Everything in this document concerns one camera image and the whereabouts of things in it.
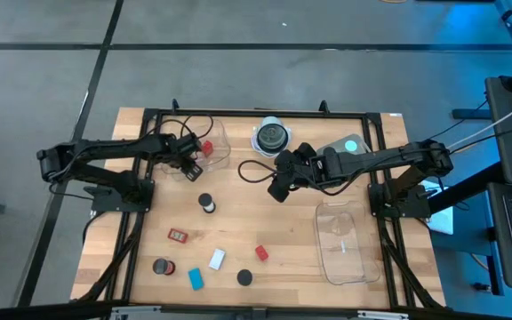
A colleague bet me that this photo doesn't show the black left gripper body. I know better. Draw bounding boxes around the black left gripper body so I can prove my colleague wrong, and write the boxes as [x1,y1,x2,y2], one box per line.
[164,132,195,170]

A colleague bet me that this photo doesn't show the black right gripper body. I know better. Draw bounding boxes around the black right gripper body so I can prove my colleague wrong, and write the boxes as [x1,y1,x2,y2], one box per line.
[286,141,341,192]

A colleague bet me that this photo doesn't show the white sand timer black caps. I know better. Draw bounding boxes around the white sand timer black caps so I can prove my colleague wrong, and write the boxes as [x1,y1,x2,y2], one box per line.
[197,192,218,215]

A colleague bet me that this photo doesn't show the red framed small box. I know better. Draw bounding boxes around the red framed small box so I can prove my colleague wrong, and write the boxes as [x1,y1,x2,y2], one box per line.
[167,228,189,245]

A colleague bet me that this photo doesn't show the white eraser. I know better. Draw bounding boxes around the white eraser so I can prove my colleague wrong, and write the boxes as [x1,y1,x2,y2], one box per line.
[208,248,228,272]

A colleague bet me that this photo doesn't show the black capped sand timer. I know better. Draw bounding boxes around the black capped sand timer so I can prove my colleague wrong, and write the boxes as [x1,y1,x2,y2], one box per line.
[236,268,254,287]

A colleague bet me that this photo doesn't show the red sand timer black caps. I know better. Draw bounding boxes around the red sand timer black caps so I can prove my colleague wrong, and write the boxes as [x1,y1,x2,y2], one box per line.
[151,257,177,277]

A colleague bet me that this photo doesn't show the small clear plastic container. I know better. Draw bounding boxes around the small clear plastic container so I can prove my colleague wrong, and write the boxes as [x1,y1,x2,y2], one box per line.
[156,117,232,180]

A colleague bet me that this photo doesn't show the white round device black centre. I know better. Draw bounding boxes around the white round device black centre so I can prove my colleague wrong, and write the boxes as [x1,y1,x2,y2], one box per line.
[250,116,293,158]

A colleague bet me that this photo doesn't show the large clear plastic container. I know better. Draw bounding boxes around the large clear plastic container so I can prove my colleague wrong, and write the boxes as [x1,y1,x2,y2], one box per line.
[313,199,382,286]

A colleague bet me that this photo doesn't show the blue eraser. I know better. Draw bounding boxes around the blue eraser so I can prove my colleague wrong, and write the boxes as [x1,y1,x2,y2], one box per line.
[187,267,205,292]

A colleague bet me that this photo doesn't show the white paper sheet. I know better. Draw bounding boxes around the white paper sheet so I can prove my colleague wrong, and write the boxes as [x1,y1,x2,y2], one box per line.
[422,180,455,236]

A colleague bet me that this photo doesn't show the black slanted stand bar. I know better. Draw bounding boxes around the black slanted stand bar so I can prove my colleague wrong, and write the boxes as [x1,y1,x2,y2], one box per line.
[428,160,506,204]

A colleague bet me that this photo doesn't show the black floor bar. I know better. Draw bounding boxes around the black floor bar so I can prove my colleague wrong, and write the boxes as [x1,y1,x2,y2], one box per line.
[452,108,493,121]

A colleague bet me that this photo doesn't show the black rig crossbar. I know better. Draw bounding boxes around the black rig crossbar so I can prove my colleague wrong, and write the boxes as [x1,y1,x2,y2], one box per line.
[0,300,512,320]

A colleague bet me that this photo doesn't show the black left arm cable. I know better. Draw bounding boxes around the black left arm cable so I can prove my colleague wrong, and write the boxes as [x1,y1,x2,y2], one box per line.
[142,114,215,143]

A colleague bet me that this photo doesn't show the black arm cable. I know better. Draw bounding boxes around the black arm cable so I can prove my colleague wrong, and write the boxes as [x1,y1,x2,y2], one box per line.
[142,114,215,143]
[236,158,284,185]

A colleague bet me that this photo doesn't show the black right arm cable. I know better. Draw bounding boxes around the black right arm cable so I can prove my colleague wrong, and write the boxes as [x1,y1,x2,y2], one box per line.
[236,158,284,185]

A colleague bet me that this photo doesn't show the black aluminium table frame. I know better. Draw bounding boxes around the black aluminium table frame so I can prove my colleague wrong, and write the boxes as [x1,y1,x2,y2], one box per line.
[76,98,446,311]

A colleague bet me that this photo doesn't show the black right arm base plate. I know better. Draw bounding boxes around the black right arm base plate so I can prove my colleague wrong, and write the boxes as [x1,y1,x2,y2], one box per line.
[367,183,433,220]

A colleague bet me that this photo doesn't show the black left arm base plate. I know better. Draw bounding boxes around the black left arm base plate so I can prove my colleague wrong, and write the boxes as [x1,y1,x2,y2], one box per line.
[90,180,156,214]

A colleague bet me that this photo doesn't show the silver metal bracket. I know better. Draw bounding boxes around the silver metal bracket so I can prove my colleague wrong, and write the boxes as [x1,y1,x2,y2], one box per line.
[108,305,163,320]
[356,309,411,320]

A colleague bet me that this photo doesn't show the white cable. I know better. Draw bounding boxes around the white cable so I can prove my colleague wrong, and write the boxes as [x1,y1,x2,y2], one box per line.
[449,94,512,150]

